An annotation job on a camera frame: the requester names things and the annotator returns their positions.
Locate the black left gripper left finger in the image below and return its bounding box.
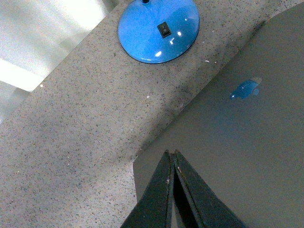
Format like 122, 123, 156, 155
121, 151, 171, 228

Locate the grey laptop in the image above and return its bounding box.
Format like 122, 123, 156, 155
133, 3, 304, 228

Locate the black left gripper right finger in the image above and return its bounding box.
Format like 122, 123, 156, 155
174, 150, 245, 228

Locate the blue desk lamp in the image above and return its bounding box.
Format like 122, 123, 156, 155
118, 0, 200, 64

